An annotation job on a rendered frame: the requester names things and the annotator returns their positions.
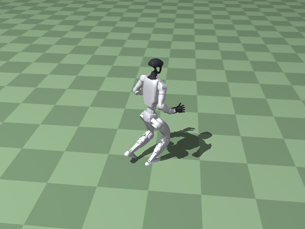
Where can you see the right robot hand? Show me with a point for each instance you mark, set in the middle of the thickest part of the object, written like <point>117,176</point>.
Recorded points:
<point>179,108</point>

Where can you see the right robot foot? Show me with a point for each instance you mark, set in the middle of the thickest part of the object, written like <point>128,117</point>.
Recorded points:
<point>154,161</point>

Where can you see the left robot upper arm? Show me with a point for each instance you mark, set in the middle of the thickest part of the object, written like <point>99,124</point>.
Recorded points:
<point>136,89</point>

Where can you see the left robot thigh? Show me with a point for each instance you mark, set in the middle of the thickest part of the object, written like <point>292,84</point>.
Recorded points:
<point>150,133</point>

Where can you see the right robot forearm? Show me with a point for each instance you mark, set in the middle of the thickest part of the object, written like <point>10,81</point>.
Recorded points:
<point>168,110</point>

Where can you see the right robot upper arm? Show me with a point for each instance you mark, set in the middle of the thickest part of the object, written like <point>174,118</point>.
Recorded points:
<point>162,87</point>

